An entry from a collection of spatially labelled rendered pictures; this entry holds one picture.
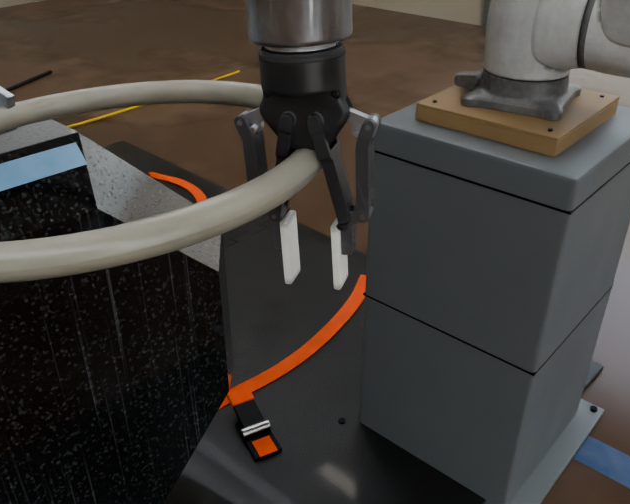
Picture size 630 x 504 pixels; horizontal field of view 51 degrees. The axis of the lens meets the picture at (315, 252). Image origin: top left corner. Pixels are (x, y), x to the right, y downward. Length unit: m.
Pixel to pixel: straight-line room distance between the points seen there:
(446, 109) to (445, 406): 0.63
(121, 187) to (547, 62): 0.74
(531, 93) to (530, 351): 0.46
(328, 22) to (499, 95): 0.75
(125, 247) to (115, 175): 0.61
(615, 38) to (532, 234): 0.33
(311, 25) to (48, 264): 0.27
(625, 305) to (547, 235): 1.18
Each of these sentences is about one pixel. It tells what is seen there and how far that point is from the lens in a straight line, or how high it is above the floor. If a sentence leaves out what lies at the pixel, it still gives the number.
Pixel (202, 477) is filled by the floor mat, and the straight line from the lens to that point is 1.62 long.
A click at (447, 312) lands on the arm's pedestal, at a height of 0.45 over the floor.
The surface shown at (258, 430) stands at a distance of 1.67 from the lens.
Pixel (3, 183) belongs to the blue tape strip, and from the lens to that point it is 1.03.
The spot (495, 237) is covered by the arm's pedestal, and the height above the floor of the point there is 0.65.
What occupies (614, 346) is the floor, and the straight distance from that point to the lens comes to 2.14.
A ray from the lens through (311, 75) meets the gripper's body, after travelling 0.57.
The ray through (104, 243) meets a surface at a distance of 0.50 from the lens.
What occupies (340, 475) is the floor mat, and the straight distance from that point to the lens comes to 1.61.
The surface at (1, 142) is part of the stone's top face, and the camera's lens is 1.09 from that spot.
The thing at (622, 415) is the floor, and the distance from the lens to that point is 1.92.
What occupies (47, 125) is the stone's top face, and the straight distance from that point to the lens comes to 1.13.
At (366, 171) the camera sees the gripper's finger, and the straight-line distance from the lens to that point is 0.60.
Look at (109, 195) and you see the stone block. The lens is 1.07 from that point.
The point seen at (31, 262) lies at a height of 0.99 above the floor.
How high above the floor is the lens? 1.24
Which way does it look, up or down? 31 degrees down
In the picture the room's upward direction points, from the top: straight up
